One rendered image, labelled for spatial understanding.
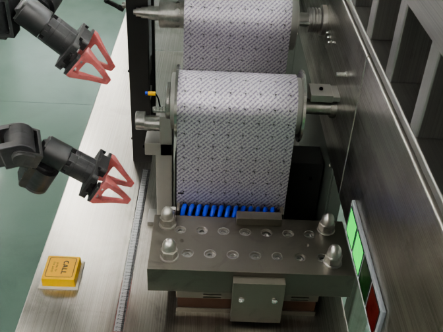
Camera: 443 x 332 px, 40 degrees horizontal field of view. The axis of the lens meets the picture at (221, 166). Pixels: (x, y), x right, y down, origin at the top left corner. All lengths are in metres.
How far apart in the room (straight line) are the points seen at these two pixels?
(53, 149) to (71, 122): 2.34
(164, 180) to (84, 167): 0.21
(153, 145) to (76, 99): 2.52
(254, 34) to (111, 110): 0.68
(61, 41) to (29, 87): 2.82
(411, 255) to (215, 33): 0.75
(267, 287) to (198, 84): 0.41
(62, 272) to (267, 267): 0.44
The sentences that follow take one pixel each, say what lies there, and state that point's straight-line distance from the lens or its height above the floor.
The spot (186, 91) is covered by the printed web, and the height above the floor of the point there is 1.30.
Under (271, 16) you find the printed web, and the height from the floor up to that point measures 1.37.
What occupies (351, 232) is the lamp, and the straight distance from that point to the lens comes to 1.07.
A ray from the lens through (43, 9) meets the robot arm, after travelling 1.20.
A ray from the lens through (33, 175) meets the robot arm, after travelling 1.31.
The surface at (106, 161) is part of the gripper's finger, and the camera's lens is 1.29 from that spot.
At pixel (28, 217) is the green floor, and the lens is 2.96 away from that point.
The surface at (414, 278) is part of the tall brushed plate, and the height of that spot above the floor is 1.34.
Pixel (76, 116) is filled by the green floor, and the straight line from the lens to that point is 3.66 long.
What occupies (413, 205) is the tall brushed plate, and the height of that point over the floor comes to 1.40.
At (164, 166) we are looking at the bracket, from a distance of 1.37.
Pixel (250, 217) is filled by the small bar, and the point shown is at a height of 1.05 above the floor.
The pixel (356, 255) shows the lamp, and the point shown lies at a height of 1.18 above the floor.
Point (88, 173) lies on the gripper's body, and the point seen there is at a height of 1.12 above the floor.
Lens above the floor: 1.87
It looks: 36 degrees down
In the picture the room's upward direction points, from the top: 3 degrees clockwise
